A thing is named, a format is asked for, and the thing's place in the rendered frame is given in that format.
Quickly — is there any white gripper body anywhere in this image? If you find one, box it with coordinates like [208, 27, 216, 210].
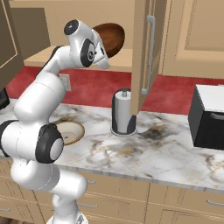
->
[95, 54, 111, 71]

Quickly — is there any beige closed cabinet door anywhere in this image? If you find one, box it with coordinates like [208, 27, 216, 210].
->
[161, 0, 224, 81]

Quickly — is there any brown bowl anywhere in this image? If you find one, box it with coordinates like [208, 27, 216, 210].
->
[92, 22, 126, 59]

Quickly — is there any paper towel holder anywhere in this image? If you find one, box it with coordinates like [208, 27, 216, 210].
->
[110, 87, 138, 137]

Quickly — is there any white bowl with tan rim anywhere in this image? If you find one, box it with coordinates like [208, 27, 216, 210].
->
[53, 120, 86, 146]

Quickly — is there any black appliance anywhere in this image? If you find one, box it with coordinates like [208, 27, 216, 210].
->
[0, 87, 11, 111]

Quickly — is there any black microwave oven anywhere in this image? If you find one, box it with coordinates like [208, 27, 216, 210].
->
[187, 84, 224, 151]

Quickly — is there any beige drawer front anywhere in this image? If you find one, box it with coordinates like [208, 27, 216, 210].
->
[0, 195, 39, 224]
[147, 183, 224, 219]
[83, 171, 151, 203]
[76, 194, 149, 224]

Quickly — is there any beige cabinet door with handle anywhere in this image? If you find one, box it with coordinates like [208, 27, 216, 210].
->
[129, 0, 168, 116]

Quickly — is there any white wall socket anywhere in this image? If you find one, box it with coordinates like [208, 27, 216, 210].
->
[58, 73, 73, 92]

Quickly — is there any grey cabinet door handle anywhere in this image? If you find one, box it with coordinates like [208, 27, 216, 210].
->
[141, 15, 157, 96]

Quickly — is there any beige wall cabinet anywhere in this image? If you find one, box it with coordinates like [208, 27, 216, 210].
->
[8, 0, 138, 74]

